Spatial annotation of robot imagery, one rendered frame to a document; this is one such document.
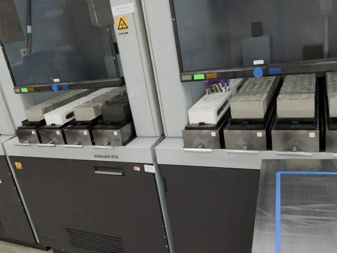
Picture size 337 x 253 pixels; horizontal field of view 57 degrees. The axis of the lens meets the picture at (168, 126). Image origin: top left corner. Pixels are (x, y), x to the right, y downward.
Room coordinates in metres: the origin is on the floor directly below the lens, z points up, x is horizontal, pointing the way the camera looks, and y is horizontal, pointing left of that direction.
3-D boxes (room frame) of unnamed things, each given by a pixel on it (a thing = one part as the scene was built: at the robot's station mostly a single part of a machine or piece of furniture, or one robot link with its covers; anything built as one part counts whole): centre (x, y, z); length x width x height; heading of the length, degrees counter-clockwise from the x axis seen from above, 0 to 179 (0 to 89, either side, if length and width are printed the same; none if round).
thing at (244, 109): (1.01, -0.28, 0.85); 0.12 x 0.02 x 0.06; 63
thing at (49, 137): (1.61, 0.38, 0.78); 0.73 x 0.14 x 0.09; 153
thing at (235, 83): (1.45, -0.33, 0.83); 0.30 x 0.10 x 0.06; 153
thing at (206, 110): (1.17, -0.19, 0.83); 0.30 x 0.10 x 0.06; 153
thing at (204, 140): (1.29, -0.25, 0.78); 0.73 x 0.14 x 0.09; 153
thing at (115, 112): (1.27, 0.22, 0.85); 0.12 x 0.02 x 0.06; 63
